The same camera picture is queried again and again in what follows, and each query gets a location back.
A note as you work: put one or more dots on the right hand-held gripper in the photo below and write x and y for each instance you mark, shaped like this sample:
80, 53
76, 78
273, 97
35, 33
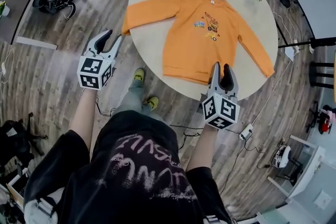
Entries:
220, 110

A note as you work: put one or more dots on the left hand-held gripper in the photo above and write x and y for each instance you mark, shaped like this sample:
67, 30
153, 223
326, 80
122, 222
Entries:
92, 70

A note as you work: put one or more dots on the orange children's sweatshirt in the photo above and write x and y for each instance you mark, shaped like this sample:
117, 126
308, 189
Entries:
189, 55

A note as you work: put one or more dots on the person's left forearm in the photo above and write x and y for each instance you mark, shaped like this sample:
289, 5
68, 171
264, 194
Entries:
84, 118

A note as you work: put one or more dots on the person's right forearm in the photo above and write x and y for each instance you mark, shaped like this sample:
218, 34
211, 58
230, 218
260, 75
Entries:
203, 147

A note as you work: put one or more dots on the person's black printed t-shirt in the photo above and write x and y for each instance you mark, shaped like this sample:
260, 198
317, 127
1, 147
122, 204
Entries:
131, 170

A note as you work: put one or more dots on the person's left yellow shoe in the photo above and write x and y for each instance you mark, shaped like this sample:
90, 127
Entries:
139, 74

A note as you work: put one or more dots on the person's yellow shoe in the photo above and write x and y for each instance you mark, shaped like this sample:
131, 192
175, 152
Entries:
153, 102
139, 74

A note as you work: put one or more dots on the white power strip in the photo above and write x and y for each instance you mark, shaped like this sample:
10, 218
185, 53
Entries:
246, 131

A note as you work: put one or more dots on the person's grey jeans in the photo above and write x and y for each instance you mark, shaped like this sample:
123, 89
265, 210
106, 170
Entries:
134, 99

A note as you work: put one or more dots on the white paper sheet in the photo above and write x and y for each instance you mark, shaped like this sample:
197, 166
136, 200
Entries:
290, 53

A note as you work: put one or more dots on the person's right yellow shoe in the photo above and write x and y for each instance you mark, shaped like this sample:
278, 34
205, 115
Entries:
153, 102

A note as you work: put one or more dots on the orange round wooden table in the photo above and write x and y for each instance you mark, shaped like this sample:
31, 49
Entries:
314, 73

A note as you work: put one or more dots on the white and black helmet device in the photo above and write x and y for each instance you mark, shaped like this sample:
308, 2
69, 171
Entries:
282, 156

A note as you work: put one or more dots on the black office chair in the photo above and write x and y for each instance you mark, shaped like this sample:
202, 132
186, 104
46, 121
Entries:
13, 139
325, 108

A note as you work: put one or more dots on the green plant in white cup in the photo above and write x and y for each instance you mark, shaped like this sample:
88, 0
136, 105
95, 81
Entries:
4, 10

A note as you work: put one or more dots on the pink and red clothing bundle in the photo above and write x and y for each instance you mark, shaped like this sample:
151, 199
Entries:
326, 126

